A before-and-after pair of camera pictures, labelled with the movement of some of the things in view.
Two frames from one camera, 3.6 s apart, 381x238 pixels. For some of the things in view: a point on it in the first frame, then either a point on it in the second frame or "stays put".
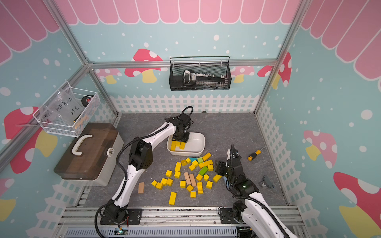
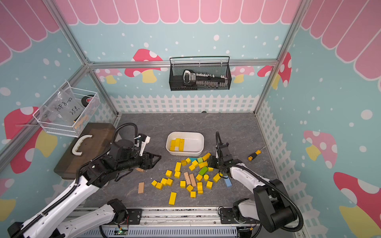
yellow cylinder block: (207, 156) stays put
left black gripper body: (181, 136) to (139, 161)
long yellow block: (173, 146) stays put
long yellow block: (182, 146) stays put
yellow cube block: (168, 173) stays put
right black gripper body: (233, 181) to (221, 164)
